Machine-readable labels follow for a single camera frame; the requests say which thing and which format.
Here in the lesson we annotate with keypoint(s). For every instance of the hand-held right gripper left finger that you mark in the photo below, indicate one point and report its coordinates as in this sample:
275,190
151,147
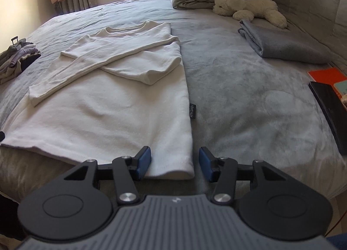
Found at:
145,162

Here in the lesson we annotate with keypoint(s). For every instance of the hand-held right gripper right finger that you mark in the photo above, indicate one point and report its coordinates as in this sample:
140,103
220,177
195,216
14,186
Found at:
204,163

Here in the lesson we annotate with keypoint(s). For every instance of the white long-sleeve shirt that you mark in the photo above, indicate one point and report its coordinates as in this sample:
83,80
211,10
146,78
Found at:
108,109

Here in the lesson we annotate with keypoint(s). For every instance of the bed with grey sheet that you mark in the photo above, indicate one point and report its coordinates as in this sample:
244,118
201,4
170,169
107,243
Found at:
244,98

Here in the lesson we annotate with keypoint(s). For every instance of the black notebook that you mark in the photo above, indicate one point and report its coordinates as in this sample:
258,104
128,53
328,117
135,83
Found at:
330,106

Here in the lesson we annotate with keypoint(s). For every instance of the folded grey garment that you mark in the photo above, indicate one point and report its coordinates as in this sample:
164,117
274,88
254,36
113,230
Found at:
287,46

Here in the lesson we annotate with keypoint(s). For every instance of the orange book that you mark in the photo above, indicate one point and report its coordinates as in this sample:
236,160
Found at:
325,75

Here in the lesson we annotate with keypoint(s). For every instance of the light blue card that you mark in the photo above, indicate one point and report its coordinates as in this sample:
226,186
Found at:
342,90

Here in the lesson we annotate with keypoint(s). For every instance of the white plush dog toy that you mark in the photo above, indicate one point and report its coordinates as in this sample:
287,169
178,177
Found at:
238,4

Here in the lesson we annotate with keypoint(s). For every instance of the cream garment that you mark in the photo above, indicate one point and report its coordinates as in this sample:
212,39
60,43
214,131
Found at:
8,73

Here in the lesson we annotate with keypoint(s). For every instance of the purple garment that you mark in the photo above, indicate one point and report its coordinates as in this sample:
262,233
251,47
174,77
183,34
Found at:
16,56

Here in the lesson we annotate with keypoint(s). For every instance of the grey fleece garment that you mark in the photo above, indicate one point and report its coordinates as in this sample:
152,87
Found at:
13,48

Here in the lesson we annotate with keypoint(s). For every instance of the grey quilted headboard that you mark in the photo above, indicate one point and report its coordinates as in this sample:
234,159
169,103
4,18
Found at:
311,0

